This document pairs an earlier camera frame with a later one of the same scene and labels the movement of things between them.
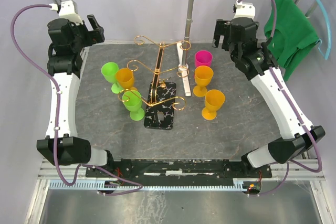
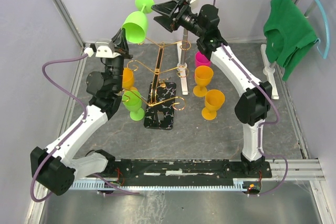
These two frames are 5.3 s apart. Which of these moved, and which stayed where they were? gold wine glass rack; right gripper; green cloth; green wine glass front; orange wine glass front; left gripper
Moved: left gripper; right gripper
Stayed: orange wine glass front; green wine glass front; green cloth; gold wine glass rack
